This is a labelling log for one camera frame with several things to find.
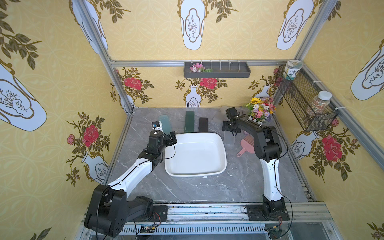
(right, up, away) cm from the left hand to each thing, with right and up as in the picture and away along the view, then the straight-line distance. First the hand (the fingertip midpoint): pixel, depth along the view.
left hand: (162, 132), depth 87 cm
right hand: (+48, +3, +23) cm, 53 cm away
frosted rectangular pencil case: (+39, +11, +26) cm, 48 cm away
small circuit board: (-4, -46, -14) cm, 48 cm away
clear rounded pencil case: (+42, -5, +14) cm, 44 cm away
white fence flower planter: (+62, +15, +11) cm, 65 cm away
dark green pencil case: (+15, +6, +28) cm, 33 cm away
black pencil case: (+26, +5, +24) cm, 35 cm away
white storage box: (+20, -15, +9) cm, 26 cm away
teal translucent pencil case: (-3, +7, +26) cm, 27 cm away
